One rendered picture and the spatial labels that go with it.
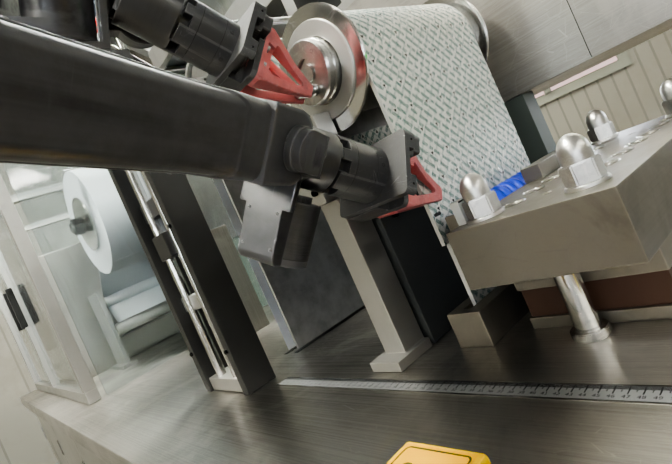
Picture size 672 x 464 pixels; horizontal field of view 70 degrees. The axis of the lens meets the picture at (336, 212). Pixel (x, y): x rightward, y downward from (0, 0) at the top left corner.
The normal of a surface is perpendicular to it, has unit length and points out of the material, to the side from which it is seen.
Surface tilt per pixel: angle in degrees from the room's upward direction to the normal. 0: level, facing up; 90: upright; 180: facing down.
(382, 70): 90
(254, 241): 81
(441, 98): 90
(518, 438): 0
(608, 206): 90
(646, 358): 0
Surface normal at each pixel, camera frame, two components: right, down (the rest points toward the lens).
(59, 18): 0.44, 0.21
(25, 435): 0.80, -0.35
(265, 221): -0.40, 0.02
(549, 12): -0.70, 0.32
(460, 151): 0.58, -0.25
